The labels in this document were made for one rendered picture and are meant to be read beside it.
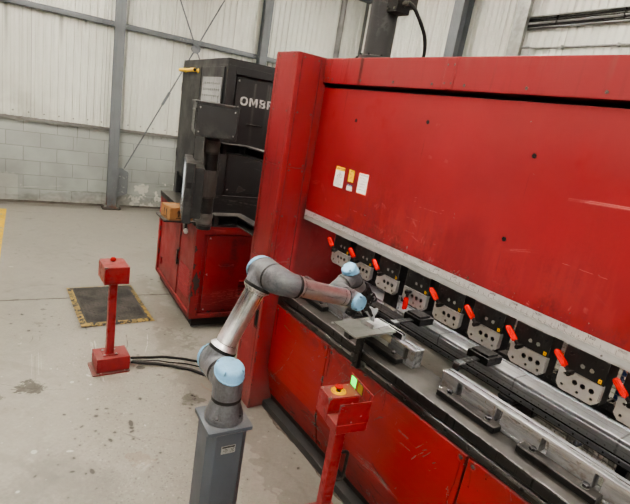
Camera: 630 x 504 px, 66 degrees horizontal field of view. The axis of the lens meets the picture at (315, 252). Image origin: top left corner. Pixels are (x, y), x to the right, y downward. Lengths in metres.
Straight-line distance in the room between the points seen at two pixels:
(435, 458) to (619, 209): 1.23
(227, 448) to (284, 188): 1.56
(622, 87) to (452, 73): 0.70
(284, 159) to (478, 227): 1.29
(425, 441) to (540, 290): 0.84
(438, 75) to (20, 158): 7.25
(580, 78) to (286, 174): 1.66
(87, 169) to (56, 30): 2.05
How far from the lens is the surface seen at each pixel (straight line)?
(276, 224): 2.97
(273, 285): 1.85
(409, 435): 2.38
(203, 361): 2.02
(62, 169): 8.73
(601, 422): 2.33
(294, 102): 2.90
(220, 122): 2.89
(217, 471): 2.08
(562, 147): 1.95
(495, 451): 2.08
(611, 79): 1.90
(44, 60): 8.61
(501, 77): 2.12
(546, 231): 1.95
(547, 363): 2.01
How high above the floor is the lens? 1.94
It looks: 15 degrees down
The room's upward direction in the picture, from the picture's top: 10 degrees clockwise
